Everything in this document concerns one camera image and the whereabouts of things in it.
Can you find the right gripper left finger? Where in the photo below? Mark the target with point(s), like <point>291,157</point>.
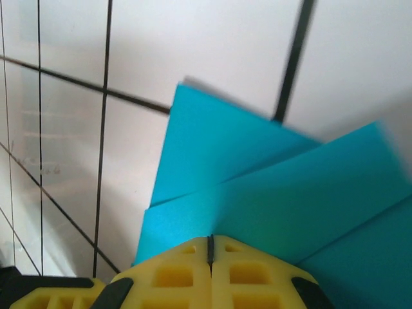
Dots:
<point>174,289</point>

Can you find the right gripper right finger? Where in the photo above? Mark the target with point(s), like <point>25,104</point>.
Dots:
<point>257,289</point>

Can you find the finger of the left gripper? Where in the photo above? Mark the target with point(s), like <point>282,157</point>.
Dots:
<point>64,291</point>

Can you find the blue paper sheet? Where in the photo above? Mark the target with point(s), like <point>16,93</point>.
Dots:
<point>257,193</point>

